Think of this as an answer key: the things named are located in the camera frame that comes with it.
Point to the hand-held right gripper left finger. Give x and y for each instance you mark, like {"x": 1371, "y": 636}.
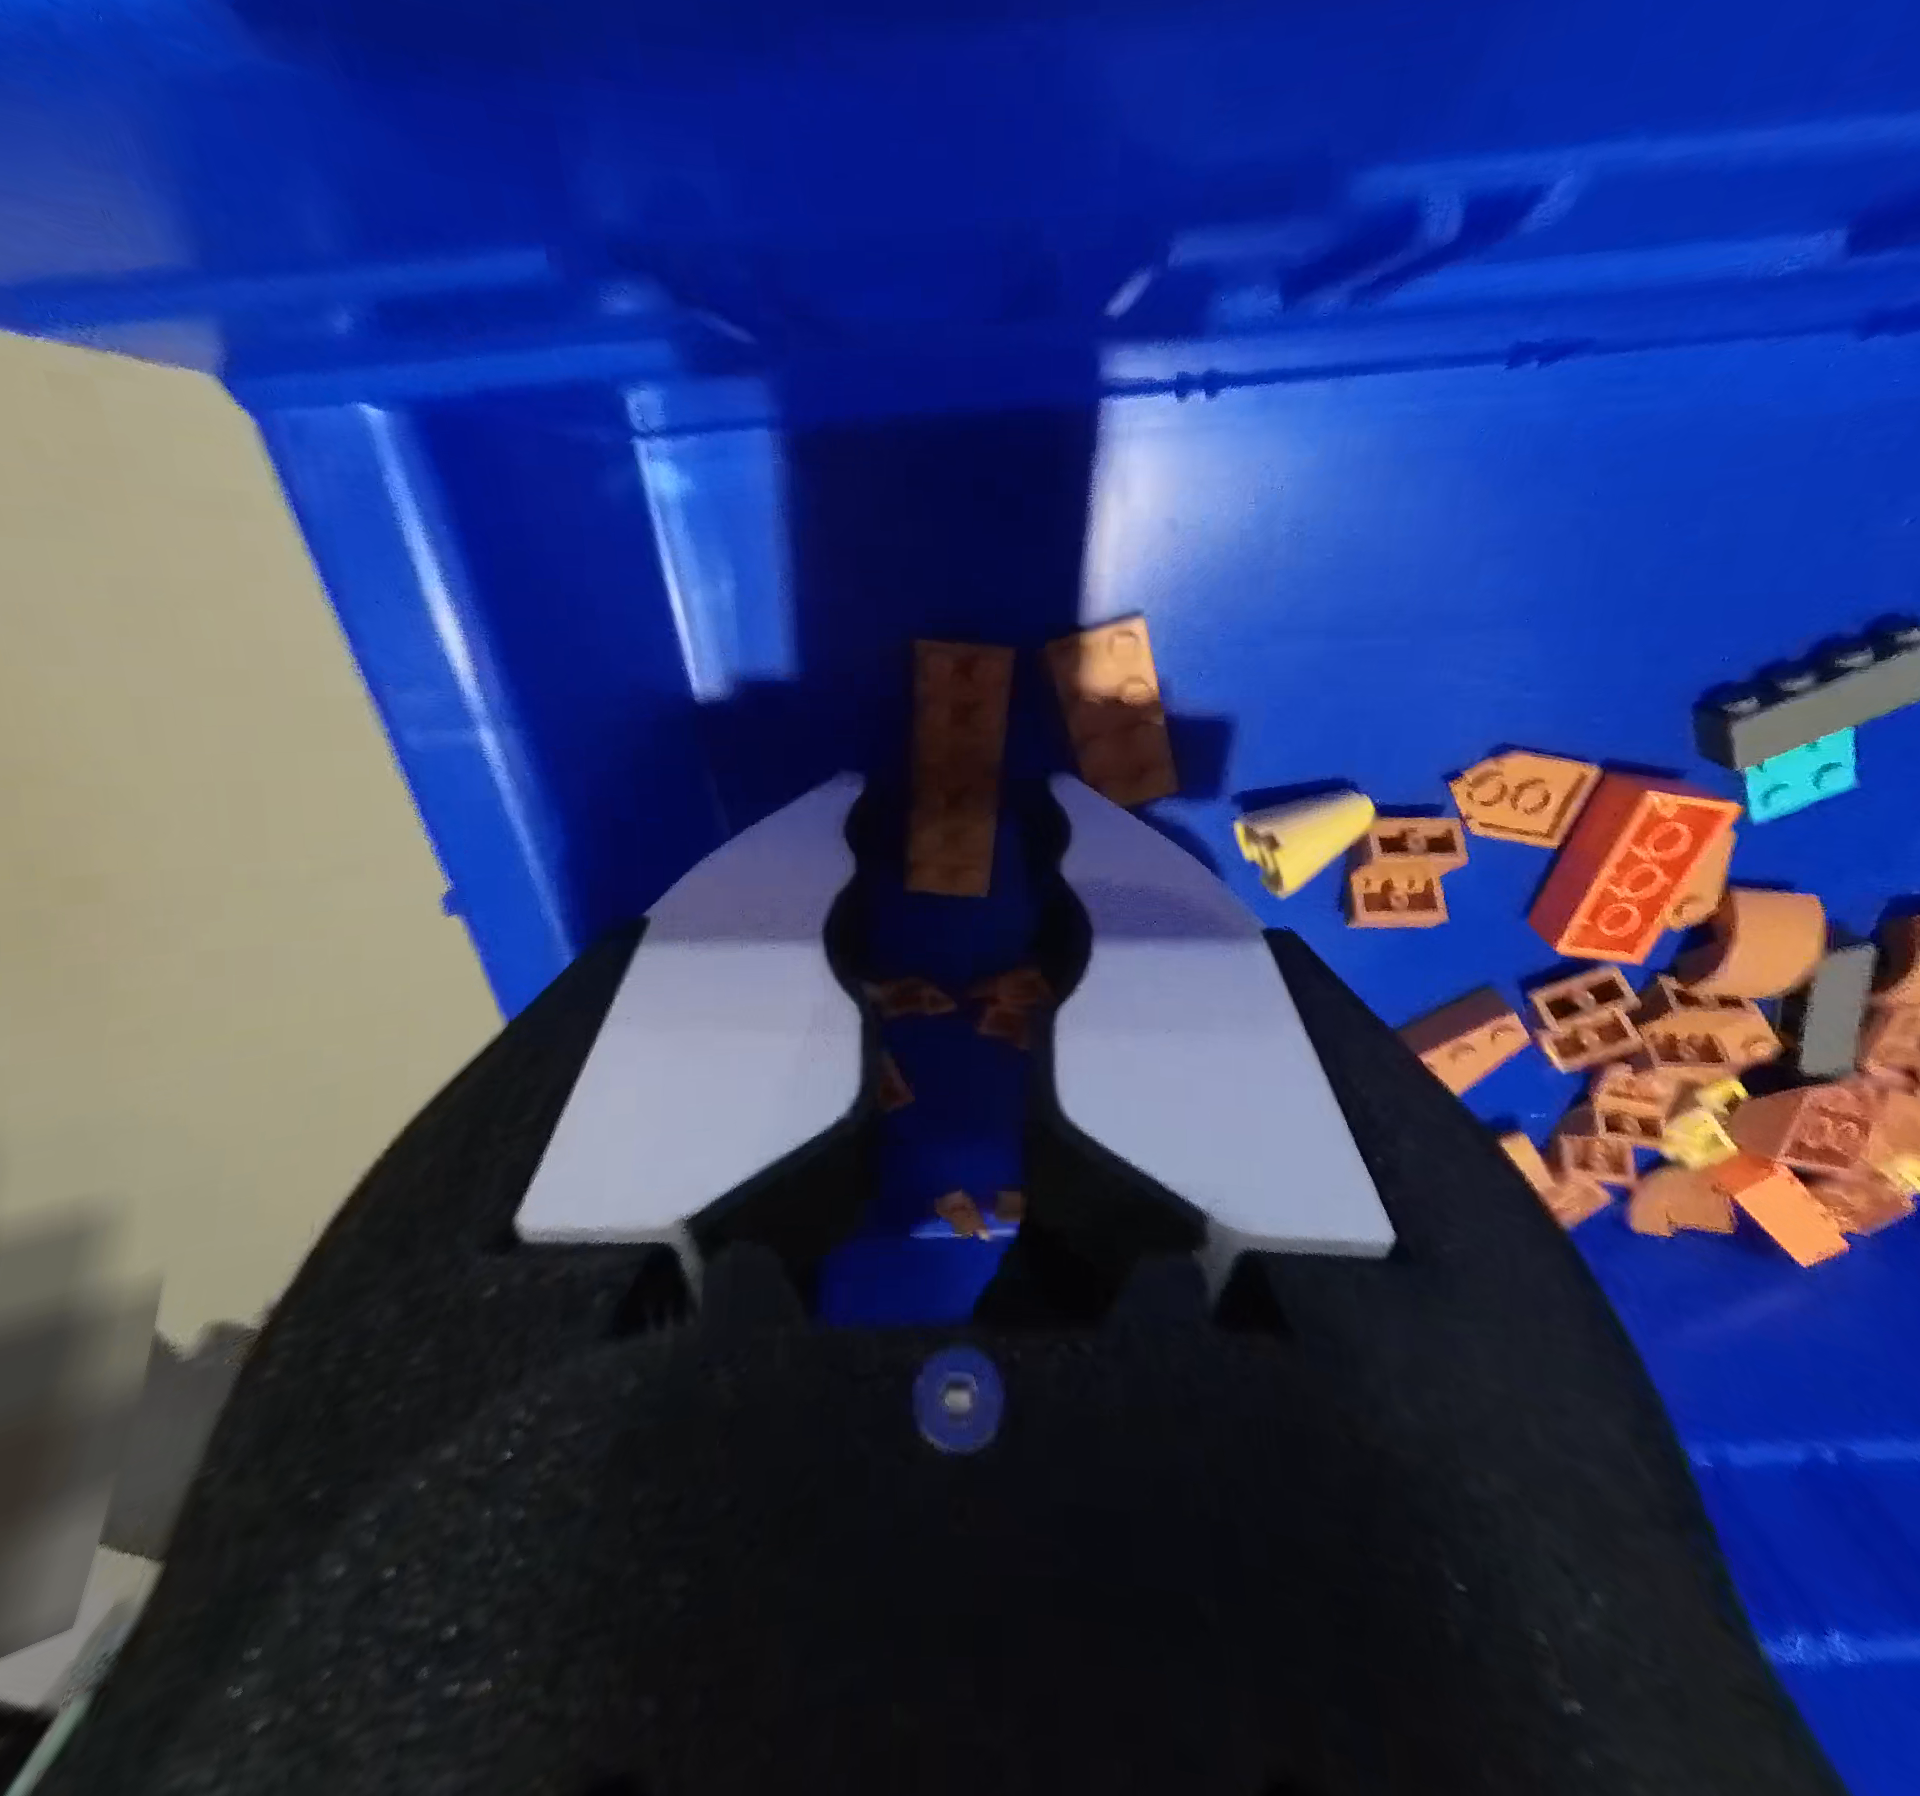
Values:
{"x": 704, "y": 1047}

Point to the square orange toy plate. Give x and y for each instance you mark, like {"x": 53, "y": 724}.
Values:
{"x": 1523, "y": 797}

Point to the small brown toy brick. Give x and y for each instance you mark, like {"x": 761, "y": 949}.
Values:
{"x": 913, "y": 999}
{"x": 1013, "y": 1005}

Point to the pale yellow toy cone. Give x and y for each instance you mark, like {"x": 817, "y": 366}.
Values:
{"x": 1297, "y": 837}

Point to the red-orange toy brick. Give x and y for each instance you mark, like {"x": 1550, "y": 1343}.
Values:
{"x": 1635, "y": 866}

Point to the long orange toy plate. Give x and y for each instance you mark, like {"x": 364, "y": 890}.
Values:
{"x": 960, "y": 762}

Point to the blue plastic bin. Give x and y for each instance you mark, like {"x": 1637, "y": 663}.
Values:
{"x": 1425, "y": 505}

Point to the pile of orange toy bricks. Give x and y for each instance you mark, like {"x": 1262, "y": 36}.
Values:
{"x": 1590, "y": 1017}

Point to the orange toy brick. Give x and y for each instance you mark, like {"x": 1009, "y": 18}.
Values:
{"x": 1113, "y": 709}

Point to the grey desk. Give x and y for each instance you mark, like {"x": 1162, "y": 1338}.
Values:
{"x": 180, "y": 777}

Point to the long dark grey toy brick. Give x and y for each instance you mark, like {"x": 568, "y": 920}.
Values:
{"x": 1799, "y": 715}

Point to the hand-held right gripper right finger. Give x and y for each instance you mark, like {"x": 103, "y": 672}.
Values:
{"x": 1184, "y": 1060}

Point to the teal toy brick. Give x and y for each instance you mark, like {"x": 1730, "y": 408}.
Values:
{"x": 1799, "y": 777}

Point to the small grey toy brick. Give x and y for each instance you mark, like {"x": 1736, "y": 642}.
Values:
{"x": 1838, "y": 1009}

